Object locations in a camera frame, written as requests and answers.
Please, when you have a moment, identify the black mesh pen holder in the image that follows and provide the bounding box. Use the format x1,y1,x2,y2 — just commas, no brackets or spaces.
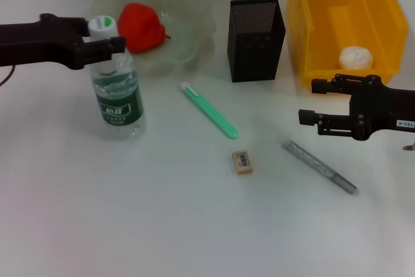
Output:
226,0,287,83

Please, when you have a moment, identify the white paper ball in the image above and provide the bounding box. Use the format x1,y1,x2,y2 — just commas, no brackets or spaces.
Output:
338,45,374,70

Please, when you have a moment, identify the green toothbrush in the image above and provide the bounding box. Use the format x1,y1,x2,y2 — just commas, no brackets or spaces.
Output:
180,81,239,139

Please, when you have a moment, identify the left gripper cable with plugs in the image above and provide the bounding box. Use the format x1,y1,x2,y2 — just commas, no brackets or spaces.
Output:
0,66,16,87

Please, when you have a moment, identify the beige eraser with barcode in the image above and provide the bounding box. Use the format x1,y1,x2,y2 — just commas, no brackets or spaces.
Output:
231,149,255,176

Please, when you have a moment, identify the yellow plastic bin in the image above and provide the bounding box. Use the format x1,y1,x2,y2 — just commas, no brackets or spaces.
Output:
287,0,409,90

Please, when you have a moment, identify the green glass fruit bowl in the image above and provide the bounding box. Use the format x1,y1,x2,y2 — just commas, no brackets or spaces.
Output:
89,0,217,77

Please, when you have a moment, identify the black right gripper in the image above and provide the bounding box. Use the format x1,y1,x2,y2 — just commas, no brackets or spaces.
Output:
298,74,415,141

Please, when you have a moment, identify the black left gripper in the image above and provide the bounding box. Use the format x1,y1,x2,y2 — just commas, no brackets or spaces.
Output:
0,13,126,70

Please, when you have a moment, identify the clear green-label water bottle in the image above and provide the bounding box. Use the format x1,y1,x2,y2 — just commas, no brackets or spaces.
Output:
88,15,146,140

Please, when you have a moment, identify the grey pen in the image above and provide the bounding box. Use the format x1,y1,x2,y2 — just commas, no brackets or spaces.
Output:
281,139,358,195

